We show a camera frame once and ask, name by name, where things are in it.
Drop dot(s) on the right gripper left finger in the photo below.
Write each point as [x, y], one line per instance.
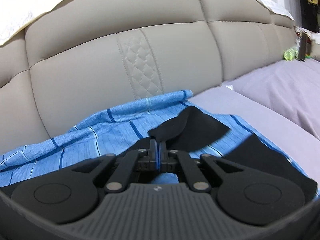
[140, 160]

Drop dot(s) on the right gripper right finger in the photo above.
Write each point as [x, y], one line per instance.
[184, 167]

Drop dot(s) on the black pants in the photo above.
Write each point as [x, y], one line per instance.
[192, 131]

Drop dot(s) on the blue plaid bed sheet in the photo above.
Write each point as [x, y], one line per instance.
[115, 129]

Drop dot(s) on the beige leather headboard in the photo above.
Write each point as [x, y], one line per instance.
[88, 55]

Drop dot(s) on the lavender pillow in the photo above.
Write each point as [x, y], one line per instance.
[281, 101]

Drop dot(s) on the green item on nightstand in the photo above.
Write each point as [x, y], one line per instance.
[291, 54]

